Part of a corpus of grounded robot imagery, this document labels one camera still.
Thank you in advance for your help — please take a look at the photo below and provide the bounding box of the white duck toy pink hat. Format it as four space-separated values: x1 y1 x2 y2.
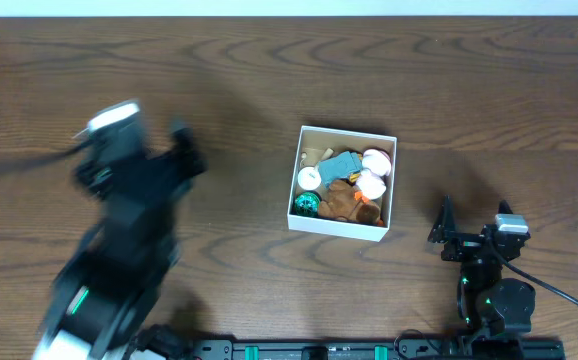
355 149 392 200

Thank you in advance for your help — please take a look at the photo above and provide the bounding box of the brown plush capybara toy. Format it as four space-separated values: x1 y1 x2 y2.
318 180 384 227

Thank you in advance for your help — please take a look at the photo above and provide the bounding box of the white wooden pellet drum toy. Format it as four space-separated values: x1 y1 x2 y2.
297 148 333 191

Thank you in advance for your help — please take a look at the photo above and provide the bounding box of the green wire ball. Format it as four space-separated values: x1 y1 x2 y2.
294 191 321 218

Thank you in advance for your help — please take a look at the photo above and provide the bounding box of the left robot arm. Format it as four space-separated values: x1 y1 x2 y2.
33 120 205 359

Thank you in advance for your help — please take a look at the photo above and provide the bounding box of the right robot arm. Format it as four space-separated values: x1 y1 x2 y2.
428 196 536 358

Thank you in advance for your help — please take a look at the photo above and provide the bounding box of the white cardboard box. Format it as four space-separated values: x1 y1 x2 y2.
287 126 397 242

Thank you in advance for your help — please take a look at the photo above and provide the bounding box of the right black cable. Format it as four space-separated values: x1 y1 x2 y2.
488 239 578 360

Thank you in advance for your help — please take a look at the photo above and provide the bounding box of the black mounting rail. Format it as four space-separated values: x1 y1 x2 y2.
123 325 565 360

